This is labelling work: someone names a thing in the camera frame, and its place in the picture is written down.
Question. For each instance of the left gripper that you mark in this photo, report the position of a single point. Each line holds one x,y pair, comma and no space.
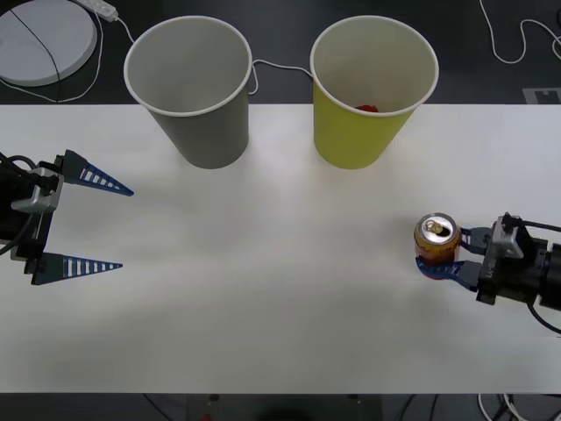
35,237

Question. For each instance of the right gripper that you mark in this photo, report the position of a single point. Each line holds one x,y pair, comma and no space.
508,280

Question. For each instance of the orange drink can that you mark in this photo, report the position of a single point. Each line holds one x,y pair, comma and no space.
438,243

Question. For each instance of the yellow-green plastic waste bin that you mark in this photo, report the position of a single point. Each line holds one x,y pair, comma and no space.
355,136

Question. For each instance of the grey plastic waste bin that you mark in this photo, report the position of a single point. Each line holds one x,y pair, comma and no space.
206,127

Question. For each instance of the white round floor plate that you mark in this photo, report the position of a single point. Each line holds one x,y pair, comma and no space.
26,48

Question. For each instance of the red drink can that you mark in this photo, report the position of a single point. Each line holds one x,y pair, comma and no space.
367,108

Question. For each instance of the white power strip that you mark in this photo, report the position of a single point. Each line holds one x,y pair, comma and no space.
103,8

